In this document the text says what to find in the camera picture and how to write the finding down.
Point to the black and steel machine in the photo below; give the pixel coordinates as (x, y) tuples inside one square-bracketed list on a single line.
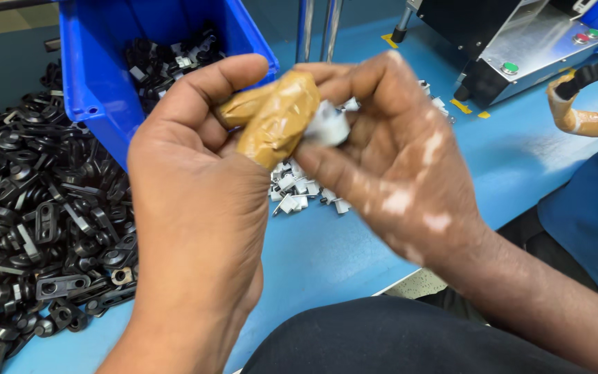
[(506, 46)]

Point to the person's black trousers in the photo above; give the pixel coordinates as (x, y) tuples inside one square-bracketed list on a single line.
[(397, 337)]

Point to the person's left hand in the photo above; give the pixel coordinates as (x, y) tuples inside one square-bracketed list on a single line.
[(195, 208)]

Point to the heap of black plastic parts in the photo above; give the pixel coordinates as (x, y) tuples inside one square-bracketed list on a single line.
[(39, 208)]

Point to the red machine button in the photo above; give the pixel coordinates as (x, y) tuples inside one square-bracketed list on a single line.
[(582, 38)]

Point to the pile of white plastic clips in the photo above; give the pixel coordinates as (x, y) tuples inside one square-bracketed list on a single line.
[(299, 189)]

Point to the person's right hand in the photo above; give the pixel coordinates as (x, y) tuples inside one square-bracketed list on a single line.
[(408, 171)]

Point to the black parts inside bin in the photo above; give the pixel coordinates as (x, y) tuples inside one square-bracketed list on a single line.
[(169, 62)]

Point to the white plastic clip part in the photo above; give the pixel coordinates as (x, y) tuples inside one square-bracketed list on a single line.
[(330, 127)]

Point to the large green machine button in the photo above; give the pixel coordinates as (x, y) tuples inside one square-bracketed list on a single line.
[(510, 67)]

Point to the pair of steel rods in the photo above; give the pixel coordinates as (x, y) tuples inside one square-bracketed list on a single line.
[(318, 28)]

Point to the blue plastic bin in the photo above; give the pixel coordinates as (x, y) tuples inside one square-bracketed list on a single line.
[(101, 88)]

